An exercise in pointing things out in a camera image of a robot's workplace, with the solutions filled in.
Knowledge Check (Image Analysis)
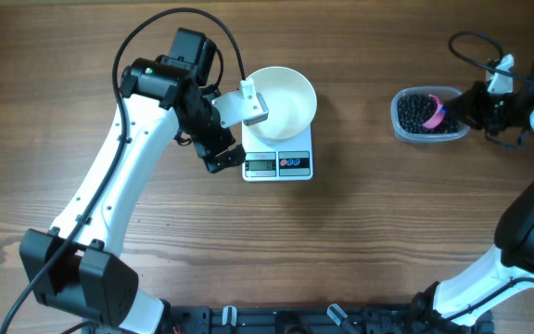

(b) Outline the white bowl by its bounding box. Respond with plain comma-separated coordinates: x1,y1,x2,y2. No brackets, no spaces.
248,66,317,141

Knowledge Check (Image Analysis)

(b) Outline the white digital kitchen scale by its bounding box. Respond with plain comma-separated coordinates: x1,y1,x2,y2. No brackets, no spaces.
242,126,313,182

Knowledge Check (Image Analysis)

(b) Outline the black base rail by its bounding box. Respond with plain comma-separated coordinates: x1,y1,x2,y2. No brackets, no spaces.
81,303,495,334

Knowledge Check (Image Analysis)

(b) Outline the black beans pile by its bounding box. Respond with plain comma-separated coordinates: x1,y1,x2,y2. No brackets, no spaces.
397,94,460,135

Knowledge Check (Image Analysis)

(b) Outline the pink scoop blue handle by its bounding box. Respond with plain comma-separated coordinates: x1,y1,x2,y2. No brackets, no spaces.
422,95,446,130

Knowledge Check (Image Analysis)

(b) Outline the clear plastic container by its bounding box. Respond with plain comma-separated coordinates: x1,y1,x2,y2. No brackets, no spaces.
390,86,470,144

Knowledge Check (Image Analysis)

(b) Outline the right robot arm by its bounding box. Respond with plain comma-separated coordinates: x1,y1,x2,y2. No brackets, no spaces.
418,64,534,330

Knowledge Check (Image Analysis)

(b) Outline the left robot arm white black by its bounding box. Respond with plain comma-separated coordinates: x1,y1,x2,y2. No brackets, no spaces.
19,58,264,333

